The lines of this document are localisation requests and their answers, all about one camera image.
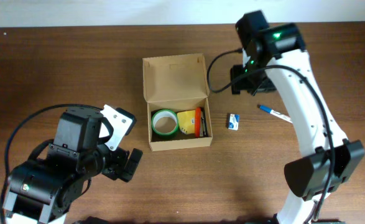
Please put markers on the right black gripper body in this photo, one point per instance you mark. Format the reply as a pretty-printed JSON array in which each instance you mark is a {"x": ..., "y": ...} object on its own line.
[{"x": 242, "y": 81}]

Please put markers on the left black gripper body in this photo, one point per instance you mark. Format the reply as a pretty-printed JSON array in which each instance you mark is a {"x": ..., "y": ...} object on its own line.
[{"x": 120, "y": 165}]

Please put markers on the white blue staples box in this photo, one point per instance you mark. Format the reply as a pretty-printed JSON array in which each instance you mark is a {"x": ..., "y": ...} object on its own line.
[{"x": 233, "y": 121}]

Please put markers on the white blue marker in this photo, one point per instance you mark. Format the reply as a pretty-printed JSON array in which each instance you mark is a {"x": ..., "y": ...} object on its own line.
[{"x": 275, "y": 113}]

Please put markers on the green tape roll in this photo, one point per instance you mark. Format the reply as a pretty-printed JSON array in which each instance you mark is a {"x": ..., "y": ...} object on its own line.
[{"x": 165, "y": 123}]

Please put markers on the yellow sticky note pad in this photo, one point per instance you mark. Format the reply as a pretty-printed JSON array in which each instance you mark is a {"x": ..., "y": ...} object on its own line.
[{"x": 186, "y": 121}]

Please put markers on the brown cardboard box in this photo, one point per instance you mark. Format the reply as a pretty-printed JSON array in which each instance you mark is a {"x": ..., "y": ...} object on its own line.
[{"x": 176, "y": 83}]

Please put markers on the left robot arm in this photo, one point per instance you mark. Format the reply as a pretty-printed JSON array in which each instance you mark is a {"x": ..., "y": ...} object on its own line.
[{"x": 60, "y": 170}]

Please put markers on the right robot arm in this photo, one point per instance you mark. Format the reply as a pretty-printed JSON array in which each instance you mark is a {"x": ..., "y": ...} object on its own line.
[{"x": 276, "y": 59}]

